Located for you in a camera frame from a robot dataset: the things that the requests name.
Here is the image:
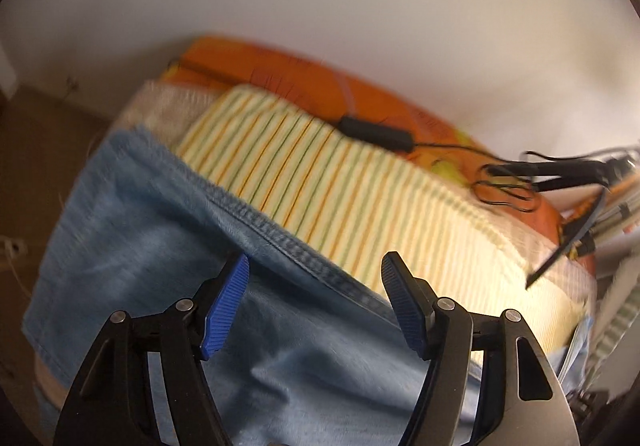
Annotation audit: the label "orange bed sheet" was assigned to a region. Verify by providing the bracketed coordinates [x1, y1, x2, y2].
[162, 35, 597, 272]

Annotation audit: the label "black tripod stand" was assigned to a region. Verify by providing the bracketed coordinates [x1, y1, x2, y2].
[473, 149, 639, 288]

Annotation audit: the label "light blue denim pants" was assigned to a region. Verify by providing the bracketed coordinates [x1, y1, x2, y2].
[22, 128, 427, 445]

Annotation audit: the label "black adapter with cable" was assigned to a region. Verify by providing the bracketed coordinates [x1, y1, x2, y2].
[335, 116, 541, 213]

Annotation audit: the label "beige woven blanket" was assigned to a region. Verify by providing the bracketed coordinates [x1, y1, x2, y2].
[108, 81, 221, 147]

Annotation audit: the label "yellow striped cloth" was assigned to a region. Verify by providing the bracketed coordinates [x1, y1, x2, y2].
[172, 86, 588, 353]

